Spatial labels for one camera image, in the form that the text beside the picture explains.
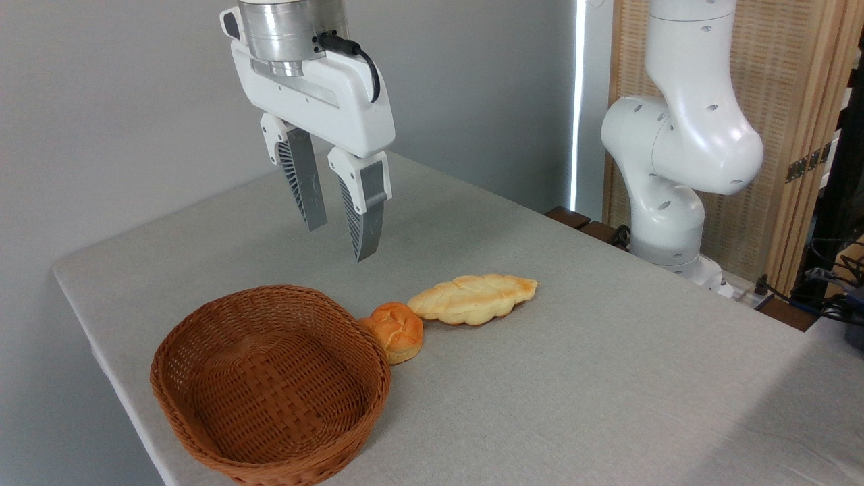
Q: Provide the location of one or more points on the brass screen hinge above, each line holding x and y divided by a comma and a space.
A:
806, 163

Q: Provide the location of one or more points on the round golden bread bun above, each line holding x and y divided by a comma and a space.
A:
398, 331

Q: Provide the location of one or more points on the brown woven wicker basket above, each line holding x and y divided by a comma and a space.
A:
270, 385

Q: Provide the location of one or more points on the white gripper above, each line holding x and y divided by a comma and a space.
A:
337, 101

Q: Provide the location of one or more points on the dark brown wooden board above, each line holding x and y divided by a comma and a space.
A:
786, 314
587, 226

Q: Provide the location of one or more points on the long braided bread loaf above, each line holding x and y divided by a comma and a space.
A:
472, 297

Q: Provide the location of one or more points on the bamboo and wood folding screen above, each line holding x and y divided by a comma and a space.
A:
783, 81

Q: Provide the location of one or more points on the grey tablecloth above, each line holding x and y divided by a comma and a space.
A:
574, 391

